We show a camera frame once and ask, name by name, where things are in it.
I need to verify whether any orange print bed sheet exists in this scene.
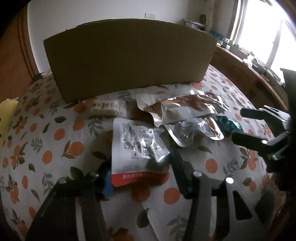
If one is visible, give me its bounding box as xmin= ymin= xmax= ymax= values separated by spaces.
xmin=1 ymin=75 xmax=287 ymax=240

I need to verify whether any window with brown frame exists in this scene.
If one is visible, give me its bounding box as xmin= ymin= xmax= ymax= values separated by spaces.
xmin=230 ymin=1 xmax=295 ymax=83

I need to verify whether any white red strips snack bag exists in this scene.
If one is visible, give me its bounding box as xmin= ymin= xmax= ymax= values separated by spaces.
xmin=136 ymin=90 xmax=230 ymax=127

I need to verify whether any small white snack bar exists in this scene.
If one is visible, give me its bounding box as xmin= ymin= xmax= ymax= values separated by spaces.
xmin=90 ymin=99 xmax=120 ymax=116

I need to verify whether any wooden wardrobe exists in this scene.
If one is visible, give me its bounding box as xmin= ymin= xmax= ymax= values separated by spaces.
xmin=1 ymin=6 xmax=39 ymax=101

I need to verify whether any white wall switch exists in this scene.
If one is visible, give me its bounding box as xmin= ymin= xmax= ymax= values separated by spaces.
xmin=145 ymin=13 xmax=156 ymax=19

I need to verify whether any teal snack wrapper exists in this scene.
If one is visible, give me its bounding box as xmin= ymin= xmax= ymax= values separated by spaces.
xmin=215 ymin=115 xmax=243 ymax=133

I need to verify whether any wooden window cabinet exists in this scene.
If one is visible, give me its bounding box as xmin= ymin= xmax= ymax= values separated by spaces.
xmin=210 ymin=46 xmax=288 ymax=111

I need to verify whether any white red bottom snack bag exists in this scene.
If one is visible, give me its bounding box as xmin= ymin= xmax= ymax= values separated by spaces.
xmin=111 ymin=118 xmax=170 ymax=187

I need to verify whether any brown cardboard box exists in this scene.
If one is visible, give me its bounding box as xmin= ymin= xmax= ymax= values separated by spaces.
xmin=44 ymin=19 xmax=217 ymax=103

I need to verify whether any yellow plush pillow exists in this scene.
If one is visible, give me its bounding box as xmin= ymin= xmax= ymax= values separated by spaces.
xmin=0 ymin=99 xmax=18 ymax=147

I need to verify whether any clutter pile on cabinet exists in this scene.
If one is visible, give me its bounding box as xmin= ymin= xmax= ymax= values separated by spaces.
xmin=184 ymin=14 xmax=283 ymax=79

